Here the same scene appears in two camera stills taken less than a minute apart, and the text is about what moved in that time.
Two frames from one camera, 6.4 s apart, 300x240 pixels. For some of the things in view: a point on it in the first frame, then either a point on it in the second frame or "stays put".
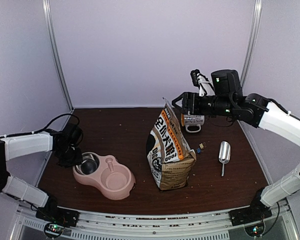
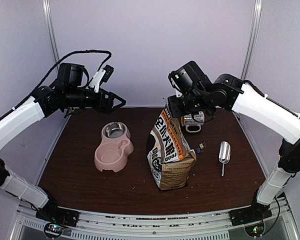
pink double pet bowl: (114, 178) -> (116, 145)
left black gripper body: (68, 158) -> (100, 107)
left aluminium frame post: (51, 33) stays put
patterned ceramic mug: (188, 120) stays put
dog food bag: (169, 155) stays put
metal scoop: (224, 153) stays put
